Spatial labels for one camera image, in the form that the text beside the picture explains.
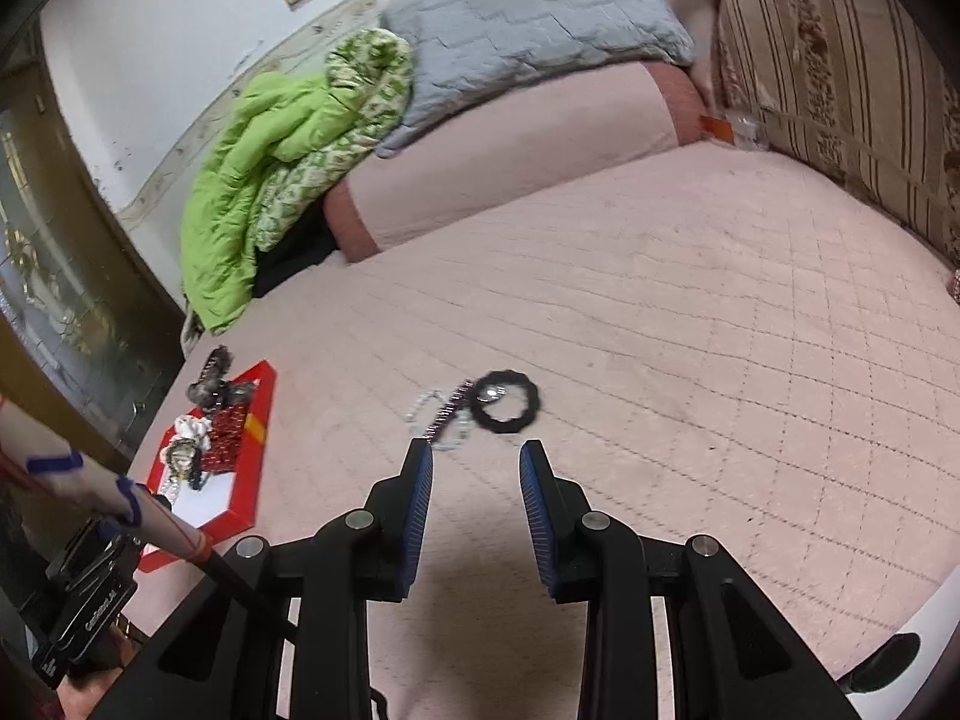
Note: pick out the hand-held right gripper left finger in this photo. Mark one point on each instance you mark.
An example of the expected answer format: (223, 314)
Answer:
(420, 517)

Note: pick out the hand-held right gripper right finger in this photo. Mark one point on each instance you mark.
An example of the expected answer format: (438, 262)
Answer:
(536, 517)

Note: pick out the black beaded scrunchie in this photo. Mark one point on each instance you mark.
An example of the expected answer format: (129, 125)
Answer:
(517, 420)

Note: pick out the silver hair clip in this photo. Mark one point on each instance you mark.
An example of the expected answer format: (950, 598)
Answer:
(450, 405)

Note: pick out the leopard print scrunchie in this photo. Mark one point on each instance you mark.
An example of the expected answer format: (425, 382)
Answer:
(178, 459)

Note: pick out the red-rimmed white tray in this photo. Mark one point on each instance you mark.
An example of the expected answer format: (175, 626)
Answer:
(232, 495)

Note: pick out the white hair accessory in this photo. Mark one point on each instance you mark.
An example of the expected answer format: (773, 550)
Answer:
(191, 431)

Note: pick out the red polka-dot scrunchie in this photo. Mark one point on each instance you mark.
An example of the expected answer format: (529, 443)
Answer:
(225, 439)

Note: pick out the beige stick with blue marks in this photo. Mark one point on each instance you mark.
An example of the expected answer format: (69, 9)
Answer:
(97, 484)

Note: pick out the brown patterned hair clip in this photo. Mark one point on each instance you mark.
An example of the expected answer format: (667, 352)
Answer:
(214, 364)

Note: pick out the dark wooden cabinet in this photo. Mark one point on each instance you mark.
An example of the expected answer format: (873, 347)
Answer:
(67, 255)

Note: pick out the pink bolster pillow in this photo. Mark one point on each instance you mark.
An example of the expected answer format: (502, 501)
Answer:
(517, 157)

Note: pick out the black object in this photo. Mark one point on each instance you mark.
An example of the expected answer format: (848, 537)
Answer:
(881, 660)

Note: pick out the green quilt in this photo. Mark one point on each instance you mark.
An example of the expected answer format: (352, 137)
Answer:
(285, 157)

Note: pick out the clear bottle with orange label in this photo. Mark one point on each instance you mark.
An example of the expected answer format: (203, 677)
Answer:
(731, 127)

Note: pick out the grey quilted pillow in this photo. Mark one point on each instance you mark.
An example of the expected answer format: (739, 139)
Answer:
(525, 22)

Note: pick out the striped floral sofa cushion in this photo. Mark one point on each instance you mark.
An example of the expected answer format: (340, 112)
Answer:
(847, 67)

